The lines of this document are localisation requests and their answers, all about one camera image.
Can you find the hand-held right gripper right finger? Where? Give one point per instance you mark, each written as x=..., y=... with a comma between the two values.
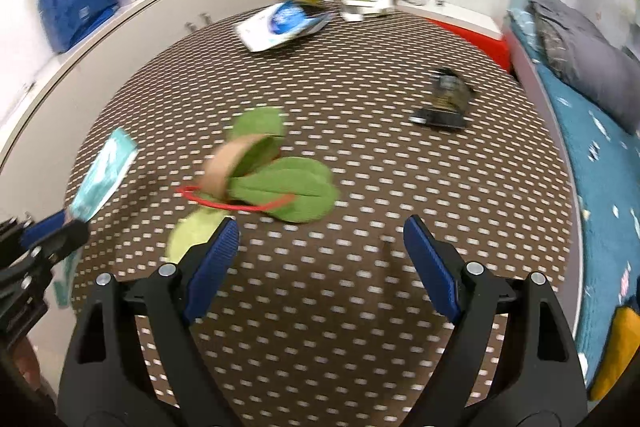
x=432, y=267

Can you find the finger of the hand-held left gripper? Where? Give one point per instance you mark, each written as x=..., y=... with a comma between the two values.
x=65, y=237

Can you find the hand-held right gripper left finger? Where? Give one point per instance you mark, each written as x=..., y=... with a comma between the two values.
x=215, y=267

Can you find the teal packet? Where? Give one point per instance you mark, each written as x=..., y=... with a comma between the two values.
x=107, y=167

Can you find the green leaf-shaped cloth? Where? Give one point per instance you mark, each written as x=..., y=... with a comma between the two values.
x=280, y=187

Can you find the brown polka-dot tablecloth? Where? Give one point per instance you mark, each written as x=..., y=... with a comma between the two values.
x=350, y=157

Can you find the dark snack bag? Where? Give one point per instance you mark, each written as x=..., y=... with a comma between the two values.
x=447, y=99

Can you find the teal bed sheet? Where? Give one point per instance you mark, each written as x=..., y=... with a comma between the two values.
x=600, y=177

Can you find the yellow pillow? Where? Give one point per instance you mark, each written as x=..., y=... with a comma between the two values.
x=617, y=352

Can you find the blue bag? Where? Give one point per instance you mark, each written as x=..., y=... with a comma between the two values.
x=75, y=7

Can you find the red bench with white top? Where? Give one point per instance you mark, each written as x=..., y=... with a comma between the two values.
x=475, y=29

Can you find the blue white flat package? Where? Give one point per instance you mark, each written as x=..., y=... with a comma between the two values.
x=282, y=24

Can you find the grey pillow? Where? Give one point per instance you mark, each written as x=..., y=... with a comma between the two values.
x=590, y=52

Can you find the white bed frame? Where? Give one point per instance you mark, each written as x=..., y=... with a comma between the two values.
x=545, y=127

